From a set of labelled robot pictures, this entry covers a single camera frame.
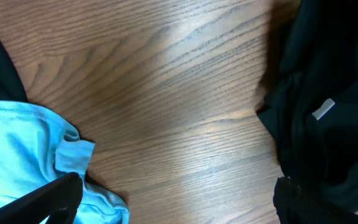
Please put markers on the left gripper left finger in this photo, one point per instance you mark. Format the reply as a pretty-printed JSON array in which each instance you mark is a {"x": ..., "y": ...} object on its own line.
[{"x": 56, "y": 202}]

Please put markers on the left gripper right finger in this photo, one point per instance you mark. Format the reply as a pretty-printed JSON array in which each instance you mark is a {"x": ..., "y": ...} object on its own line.
[{"x": 295, "y": 205}]

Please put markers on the black t-shirt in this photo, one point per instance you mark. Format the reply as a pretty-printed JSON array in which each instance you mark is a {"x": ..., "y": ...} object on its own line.
[{"x": 312, "y": 113}]

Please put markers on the light blue shirt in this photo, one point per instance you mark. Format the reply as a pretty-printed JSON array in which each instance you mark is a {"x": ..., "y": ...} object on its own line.
[{"x": 37, "y": 146}]

